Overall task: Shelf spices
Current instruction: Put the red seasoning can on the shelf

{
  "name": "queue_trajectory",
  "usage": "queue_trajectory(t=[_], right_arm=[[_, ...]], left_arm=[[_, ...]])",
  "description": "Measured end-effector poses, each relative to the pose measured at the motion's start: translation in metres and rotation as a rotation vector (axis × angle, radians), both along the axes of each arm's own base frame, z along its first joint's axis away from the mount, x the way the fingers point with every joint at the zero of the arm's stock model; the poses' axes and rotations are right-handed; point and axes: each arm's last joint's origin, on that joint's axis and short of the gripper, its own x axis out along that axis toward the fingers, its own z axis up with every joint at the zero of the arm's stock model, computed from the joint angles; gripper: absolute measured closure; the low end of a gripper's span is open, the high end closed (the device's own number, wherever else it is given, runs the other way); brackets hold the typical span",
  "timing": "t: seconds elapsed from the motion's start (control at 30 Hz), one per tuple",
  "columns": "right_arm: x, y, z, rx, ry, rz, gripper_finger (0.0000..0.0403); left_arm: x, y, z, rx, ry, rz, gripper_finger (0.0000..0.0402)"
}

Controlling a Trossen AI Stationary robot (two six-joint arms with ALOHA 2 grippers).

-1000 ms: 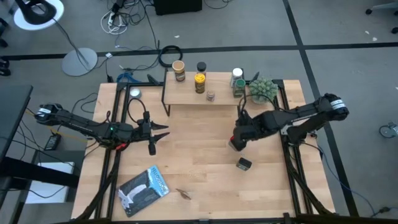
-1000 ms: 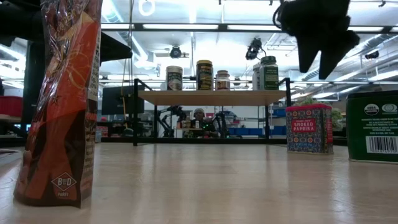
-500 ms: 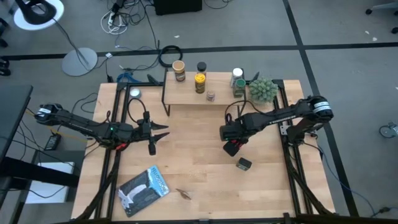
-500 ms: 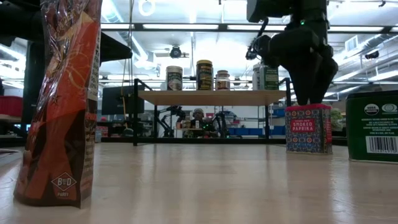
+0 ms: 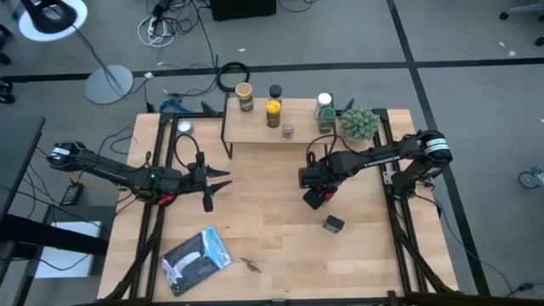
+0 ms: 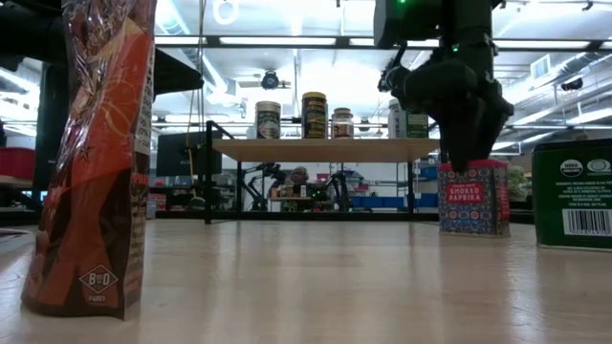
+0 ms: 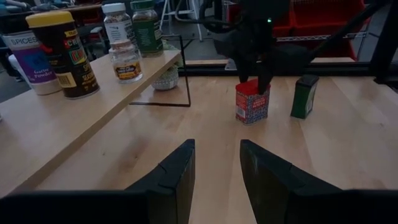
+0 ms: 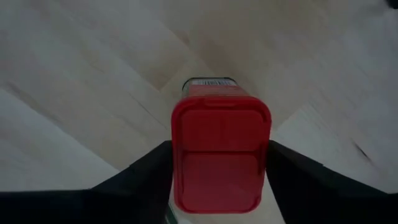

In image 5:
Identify floor stand with round base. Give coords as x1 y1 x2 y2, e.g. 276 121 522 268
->
19 0 135 106

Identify black box on floor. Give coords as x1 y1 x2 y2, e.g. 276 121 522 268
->
209 0 277 22

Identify yellow cable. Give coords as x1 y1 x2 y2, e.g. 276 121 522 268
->
33 146 122 196

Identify grey chair base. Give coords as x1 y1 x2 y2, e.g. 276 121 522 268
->
499 2 544 47

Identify yellow lid spice jar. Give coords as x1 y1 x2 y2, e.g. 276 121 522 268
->
265 99 281 129

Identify brown dried leaf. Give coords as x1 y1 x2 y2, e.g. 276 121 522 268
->
239 257 263 275

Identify white lid spice bottle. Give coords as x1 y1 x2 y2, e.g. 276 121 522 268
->
316 92 333 112

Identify black power adapter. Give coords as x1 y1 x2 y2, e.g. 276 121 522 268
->
60 181 85 207

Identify green lid oregano jar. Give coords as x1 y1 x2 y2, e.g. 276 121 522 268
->
318 106 337 135

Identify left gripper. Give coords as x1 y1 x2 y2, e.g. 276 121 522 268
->
184 152 233 213

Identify black chair base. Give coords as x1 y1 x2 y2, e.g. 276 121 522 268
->
0 77 17 105

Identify tan lid spice jar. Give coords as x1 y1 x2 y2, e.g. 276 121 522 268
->
235 82 255 113

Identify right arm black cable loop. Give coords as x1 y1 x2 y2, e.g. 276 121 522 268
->
305 133 362 169

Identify wooden shelf black metal legs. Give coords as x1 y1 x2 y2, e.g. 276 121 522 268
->
218 93 337 162

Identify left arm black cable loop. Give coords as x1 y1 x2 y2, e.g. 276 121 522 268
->
173 133 203 171

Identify glossy printed bag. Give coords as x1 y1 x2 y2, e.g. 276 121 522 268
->
160 224 233 298

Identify potted green succulent plant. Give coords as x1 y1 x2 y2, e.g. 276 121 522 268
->
339 105 382 144

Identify grey caster wheel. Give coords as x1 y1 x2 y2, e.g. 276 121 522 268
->
517 167 544 190

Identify coiled black cable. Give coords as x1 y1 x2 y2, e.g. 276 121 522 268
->
216 61 251 94

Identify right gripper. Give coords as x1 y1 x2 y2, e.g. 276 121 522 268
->
298 159 341 211

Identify black desk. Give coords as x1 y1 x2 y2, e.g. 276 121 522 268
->
0 115 111 298

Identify dark green spice tin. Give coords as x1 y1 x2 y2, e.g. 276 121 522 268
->
321 214 346 235

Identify short blue cable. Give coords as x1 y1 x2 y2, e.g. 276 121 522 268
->
159 98 184 114

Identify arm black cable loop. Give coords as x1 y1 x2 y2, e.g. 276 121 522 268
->
173 133 203 171
305 133 362 169

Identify long blue cable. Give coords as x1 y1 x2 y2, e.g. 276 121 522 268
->
433 197 535 298

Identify black metal table frame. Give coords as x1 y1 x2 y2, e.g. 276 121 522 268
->
97 108 460 306

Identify white power strip with cables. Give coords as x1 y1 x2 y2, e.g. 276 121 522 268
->
136 12 175 48

